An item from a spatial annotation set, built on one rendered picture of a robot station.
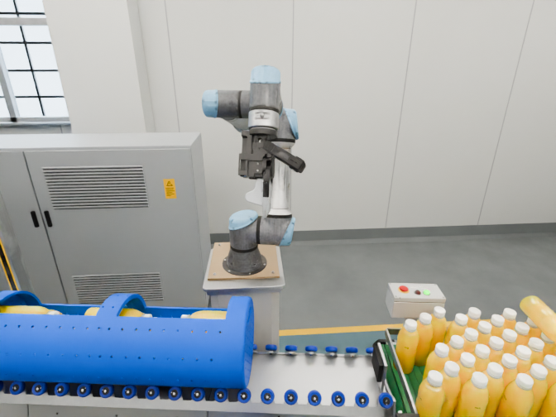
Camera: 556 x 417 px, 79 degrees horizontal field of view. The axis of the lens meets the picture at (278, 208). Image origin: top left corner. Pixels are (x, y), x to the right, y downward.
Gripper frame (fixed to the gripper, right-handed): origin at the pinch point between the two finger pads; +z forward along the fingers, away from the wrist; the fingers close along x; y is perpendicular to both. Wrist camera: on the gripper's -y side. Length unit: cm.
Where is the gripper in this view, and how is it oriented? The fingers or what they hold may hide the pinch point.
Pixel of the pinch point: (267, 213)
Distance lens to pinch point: 83.2
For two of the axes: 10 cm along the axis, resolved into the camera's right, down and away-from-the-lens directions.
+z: -0.5, 10.0, -0.1
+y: -10.0, -0.5, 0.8
